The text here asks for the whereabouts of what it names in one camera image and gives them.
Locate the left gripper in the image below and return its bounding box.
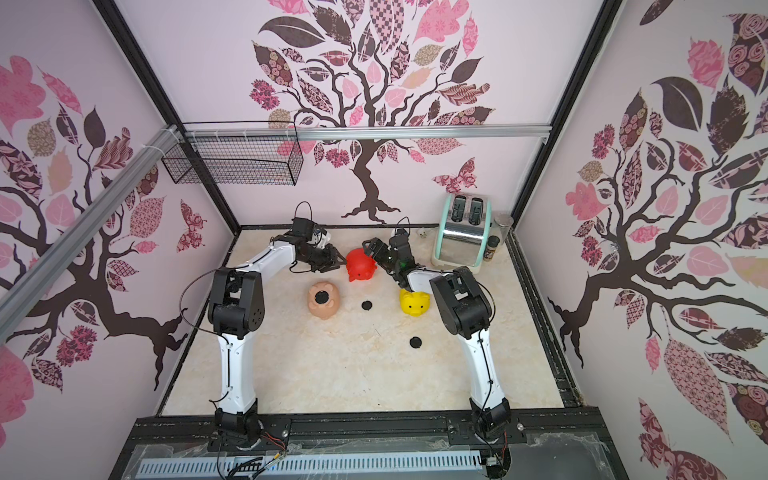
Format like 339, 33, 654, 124
301, 243, 349, 273

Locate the red piggy bank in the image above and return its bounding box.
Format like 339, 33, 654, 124
346, 248, 377, 282

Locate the peach piggy bank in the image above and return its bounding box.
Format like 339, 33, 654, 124
307, 281, 341, 320

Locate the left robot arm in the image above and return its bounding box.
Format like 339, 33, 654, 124
208, 229, 345, 443

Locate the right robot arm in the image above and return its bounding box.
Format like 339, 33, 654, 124
362, 229, 511, 441

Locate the yellow piggy bank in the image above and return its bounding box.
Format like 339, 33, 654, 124
399, 289, 431, 317

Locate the mint chrome toaster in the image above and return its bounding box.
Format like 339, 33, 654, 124
431, 193, 492, 274

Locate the glass jar behind toaster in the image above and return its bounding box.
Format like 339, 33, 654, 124
483, 212, 514, 262

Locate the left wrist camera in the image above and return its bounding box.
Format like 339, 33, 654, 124
290, 217, 330, 249

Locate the black wire basket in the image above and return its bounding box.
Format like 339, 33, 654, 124
162, 120, 304, 186

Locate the back aluminium rail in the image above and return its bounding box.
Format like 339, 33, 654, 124
184, 124, 552, 141

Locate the aluminium rail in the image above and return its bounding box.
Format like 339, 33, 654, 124
1, 125, 180, 342
184, 124, 552, 141

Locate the black base frame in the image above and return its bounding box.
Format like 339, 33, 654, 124
111, 407, 627, 479

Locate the white slotted cable duct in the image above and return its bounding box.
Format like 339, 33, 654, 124
132, 451, 485, 479

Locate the left aluminium rail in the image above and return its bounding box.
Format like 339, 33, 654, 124
1, 125, 180, 342

